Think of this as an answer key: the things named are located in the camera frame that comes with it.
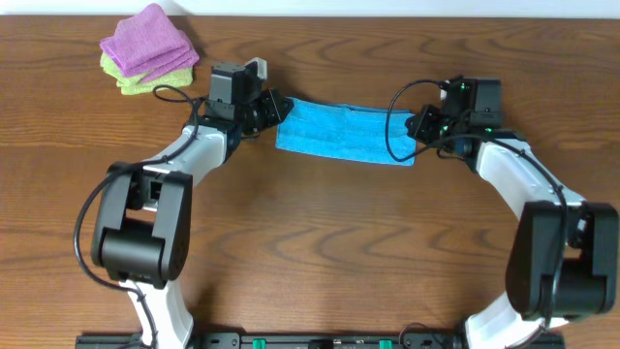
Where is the blue microfiber cloth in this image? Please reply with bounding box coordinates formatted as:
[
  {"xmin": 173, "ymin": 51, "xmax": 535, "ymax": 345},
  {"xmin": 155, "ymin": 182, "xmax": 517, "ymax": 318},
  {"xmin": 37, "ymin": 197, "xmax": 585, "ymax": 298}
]
[{"xmin": 275, "ymin": 99, "xmax": 417, "ymax": 166}]

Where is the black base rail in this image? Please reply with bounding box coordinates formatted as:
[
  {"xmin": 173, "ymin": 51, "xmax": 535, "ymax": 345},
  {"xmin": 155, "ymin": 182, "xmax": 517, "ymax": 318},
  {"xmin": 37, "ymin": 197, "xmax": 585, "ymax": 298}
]
[{"xmin": 75, "ymin": 332, "xmax": 566, "ymax": 349}]

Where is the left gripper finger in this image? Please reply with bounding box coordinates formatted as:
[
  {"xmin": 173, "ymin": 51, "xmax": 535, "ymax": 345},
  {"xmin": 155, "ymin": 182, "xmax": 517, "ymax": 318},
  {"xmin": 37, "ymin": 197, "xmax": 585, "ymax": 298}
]
[
  {"xmin": 268, "ymin": 104, "xmax": 294, "ymax": 128},
  {"xmin": 270, "ymin": 88, "xmax": 295, "ymax": 111}
]

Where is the folded purple cloth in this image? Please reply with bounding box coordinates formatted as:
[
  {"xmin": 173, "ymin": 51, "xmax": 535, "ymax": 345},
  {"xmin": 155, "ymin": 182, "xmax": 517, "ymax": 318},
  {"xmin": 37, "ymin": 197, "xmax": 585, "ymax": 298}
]
[{"xmin": 100, "ymin": 3, "xmax": 199, "ymax": 82}]

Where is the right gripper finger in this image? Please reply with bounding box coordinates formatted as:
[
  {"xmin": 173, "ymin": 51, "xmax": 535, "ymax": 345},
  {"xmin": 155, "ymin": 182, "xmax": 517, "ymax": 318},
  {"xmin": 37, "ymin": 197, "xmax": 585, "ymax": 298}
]
[
  {"xmin": 405, "ymin": 120, "xmax": 426, "ymax": 143},
  {"xmin": 405, "ymin": 104, "xmax": 429, "ymax": 129}
]

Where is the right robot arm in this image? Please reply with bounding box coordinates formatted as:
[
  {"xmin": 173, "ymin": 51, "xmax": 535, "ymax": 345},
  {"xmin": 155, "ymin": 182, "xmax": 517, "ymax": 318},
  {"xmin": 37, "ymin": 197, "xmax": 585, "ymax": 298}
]
[{"xmin": 405, "ymin": 76, "xmax": 619, "ymax": 348}]

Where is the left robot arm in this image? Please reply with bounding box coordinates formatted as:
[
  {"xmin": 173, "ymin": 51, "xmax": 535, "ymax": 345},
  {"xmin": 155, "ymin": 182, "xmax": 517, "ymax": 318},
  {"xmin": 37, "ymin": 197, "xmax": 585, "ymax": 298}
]
[{"xmin": 90, "ymin": 57, "xmax": 294, "ymax": 348}]

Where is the folded green cloth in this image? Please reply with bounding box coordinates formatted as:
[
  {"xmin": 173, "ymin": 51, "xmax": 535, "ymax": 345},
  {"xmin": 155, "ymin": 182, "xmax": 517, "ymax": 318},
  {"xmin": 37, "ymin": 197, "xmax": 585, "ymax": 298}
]
[{"xmin": 100, "ymin": 53, "xmax": 193, "ymax": 95}]

